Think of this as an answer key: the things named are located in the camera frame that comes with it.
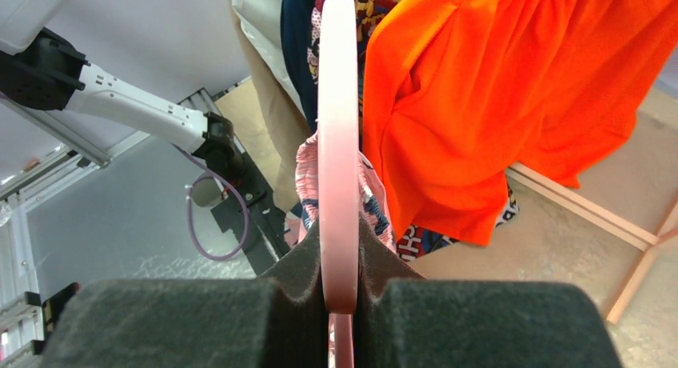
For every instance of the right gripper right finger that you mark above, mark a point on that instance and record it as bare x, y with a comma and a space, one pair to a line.
405, 320

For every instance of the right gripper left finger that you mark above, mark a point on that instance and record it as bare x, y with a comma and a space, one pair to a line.
273, 320

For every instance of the pink shark print shorts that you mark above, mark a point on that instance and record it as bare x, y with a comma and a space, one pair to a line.
304, 214

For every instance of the pink plastic hanger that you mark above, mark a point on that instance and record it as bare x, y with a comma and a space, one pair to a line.
337, 156

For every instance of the patterned shorts on hanger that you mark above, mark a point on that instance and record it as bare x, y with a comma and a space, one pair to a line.
416, 241

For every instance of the beige shorts on hanger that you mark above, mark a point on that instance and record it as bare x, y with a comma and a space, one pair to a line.
287, 128

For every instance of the orange shorts on hanger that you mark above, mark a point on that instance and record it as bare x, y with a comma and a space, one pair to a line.
456, 91

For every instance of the white shorts on hanger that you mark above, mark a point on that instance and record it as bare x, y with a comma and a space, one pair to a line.
261, 24

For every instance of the navy shorts on hanger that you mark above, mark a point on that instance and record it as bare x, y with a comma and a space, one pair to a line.
295, 37

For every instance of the wooden clothes rack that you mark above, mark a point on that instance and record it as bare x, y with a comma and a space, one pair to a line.
650, 245

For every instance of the black smartphone red case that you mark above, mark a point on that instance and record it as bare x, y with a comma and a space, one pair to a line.
53, 307

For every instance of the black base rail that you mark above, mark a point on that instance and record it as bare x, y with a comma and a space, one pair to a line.
264, 222

